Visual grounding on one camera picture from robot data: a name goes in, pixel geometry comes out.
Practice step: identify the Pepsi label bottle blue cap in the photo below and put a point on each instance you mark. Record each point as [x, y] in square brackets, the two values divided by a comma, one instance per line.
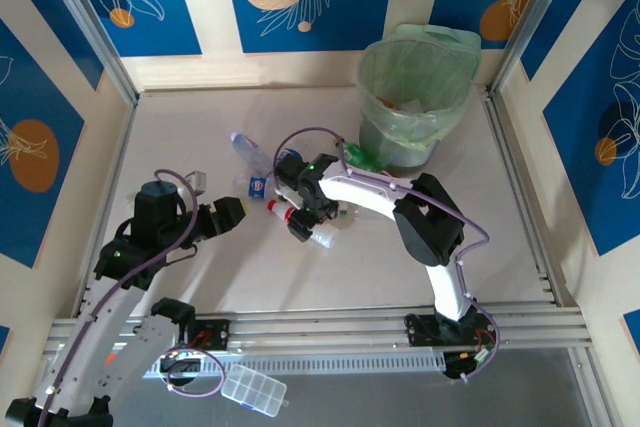
[258, 186]

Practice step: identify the red label bottle red cap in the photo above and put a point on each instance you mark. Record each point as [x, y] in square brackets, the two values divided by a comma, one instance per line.
[280, 208]

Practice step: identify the green Sprite bottle yellow cap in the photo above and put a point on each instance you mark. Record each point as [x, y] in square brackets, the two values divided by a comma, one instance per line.
[360, 157]

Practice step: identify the clear bottle red purple print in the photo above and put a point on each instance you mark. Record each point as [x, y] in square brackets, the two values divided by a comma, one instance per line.
[250, 149]

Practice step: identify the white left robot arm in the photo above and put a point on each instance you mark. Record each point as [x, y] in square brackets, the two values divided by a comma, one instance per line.
[100, 317]

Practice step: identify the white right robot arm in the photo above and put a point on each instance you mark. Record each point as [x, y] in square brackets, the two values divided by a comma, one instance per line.
[365, 192]

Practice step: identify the green mesh trash bin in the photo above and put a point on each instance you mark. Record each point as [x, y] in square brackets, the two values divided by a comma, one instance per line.
[435, 32]

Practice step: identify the clear packet green leaf print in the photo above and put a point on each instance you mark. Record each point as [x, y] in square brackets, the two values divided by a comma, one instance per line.
[343, 209]

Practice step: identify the clear plastic organiser box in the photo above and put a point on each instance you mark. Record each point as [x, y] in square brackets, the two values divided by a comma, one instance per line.
[252, 389]

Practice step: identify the aluminium side rail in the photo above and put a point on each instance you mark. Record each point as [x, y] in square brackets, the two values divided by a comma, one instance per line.
[120, 157]
[515, 172]

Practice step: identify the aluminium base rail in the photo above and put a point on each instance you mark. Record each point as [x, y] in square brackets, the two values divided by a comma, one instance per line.
[320, 327]

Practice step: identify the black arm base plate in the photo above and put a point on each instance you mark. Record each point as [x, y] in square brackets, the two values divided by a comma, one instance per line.
[417, 329]
[215, 334]

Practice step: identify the aluminium frame post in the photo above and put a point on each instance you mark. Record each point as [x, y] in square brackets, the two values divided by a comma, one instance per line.
[530, 22]
[90, 32]

